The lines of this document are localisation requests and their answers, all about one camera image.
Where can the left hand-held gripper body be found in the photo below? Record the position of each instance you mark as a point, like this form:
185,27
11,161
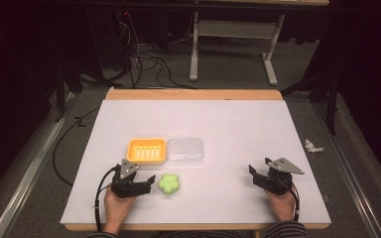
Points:
125,189

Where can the silver metal floor rail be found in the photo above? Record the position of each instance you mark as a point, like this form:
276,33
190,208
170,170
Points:
344,165
29,172

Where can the black metal stand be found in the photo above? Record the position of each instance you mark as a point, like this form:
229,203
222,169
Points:
61,95
330,99

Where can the white metal desk frame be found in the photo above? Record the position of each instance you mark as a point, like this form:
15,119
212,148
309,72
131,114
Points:
231,29

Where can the white table mat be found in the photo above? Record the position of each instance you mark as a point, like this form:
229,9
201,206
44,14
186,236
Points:
211,125

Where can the clear plastic soap dish lid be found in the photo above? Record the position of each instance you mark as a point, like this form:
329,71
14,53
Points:
185,151

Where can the orange soap dish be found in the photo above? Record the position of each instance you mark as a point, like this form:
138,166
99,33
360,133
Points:
146,151

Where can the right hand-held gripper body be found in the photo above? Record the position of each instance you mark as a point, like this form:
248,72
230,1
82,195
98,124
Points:
278,181

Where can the person's left hand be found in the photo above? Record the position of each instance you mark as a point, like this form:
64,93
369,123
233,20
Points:
117,210

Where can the crumpled white paper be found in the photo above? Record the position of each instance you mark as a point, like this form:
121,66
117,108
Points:
312,147

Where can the green flower-shaped soap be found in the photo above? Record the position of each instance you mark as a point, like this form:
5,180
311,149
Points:
169,183

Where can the person's right hand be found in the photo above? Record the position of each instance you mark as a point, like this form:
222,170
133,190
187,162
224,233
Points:
281,206

